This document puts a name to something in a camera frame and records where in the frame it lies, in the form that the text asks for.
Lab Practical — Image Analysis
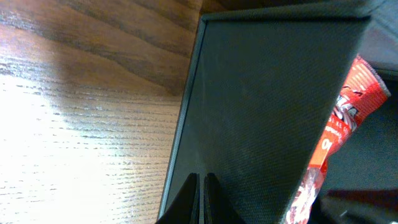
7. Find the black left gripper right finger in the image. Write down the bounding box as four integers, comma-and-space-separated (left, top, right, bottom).
203, 173, 245, 224

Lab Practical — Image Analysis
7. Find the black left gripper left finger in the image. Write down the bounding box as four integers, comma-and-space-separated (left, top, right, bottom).
156, 173, 200, 224

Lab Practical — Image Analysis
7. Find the dark green box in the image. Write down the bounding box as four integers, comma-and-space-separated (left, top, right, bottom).
157, 1, 397, 223

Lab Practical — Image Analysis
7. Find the red Hacks candy bag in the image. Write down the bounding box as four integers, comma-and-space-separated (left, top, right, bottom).
283, 55, 391, 224

